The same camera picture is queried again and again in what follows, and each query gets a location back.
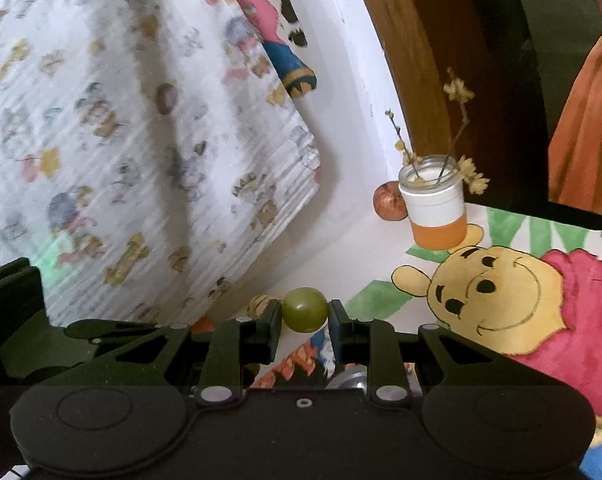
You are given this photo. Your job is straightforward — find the orange curtain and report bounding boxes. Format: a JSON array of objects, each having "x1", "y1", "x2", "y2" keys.
[{"x1": 501, "y1": 0, "x2": 602, "y2": 221}]

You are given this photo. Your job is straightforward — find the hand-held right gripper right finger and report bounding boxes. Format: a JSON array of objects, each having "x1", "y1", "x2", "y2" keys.
[{"x1": 328, "y1": 299, "x2": 546, "y2": 407}]

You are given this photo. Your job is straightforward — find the white and orange jar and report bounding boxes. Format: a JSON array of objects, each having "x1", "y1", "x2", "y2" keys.
[{"x1": 398, "y1": 154, "x2": 469, "y2": 251}]

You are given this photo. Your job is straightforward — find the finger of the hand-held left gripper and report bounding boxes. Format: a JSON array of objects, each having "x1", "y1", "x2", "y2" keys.
[{"x1": 65, "y1": 319, "x2": 176, "y2": 347}]

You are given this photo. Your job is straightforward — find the white cartoon printed blanket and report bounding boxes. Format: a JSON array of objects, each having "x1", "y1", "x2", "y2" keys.
[{"x1": 0, "y1": 0, "x2": 322, "y2": 331}]

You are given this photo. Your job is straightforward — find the yellow bear poster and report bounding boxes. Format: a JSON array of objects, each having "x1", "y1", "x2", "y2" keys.
[{"x1": 343, "y1": 202, "x2": 602, "y2": 441}]

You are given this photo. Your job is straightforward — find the red apple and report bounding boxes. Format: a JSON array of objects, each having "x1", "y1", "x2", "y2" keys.
[{"x1": 372, "y1": 181, "x2": 410, "y2": 222}]

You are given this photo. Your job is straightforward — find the green grape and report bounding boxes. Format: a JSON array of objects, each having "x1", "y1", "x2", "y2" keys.
[{"x1": 281, "y1": 287, "x2": 329, "y2": 333}]

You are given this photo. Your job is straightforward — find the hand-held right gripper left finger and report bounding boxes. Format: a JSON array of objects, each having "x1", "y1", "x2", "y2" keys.
[{"x1": 71, "y1": 299, "x2": 284, "y2": 407}]

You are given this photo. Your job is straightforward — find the metal tray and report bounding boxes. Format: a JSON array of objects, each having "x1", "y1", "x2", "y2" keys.
[{"x1": 326, "y1": 365, "x2": 369, "y2": 391}]

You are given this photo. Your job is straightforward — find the colourful anime poster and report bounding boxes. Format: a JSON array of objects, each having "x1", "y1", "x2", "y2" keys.
[{"x1": 253, "y1": 332, "x2": 342, "y2": 391}]

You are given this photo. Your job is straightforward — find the printed cloth with pink figure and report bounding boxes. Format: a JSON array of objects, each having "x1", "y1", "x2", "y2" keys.
[{"x1": 213, "y1": 0, "x2": 317, "y2": 100}]

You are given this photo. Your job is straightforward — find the round striped yellow fruit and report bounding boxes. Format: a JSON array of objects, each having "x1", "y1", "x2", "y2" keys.
[{"x1": 248, "y1": 294, "x2": 284, "y2": 319}]

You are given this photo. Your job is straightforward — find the wooden door frame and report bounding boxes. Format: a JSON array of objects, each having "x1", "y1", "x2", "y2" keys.
[{"x1": 346, "y1": 0, "x2": 482, "y2": 201}]

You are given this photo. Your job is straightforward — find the dried yellow flower sprigs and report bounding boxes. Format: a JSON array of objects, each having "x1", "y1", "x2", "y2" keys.
[{"x1": 385, "y1": 66, "x2": 490, "y2": 196}]

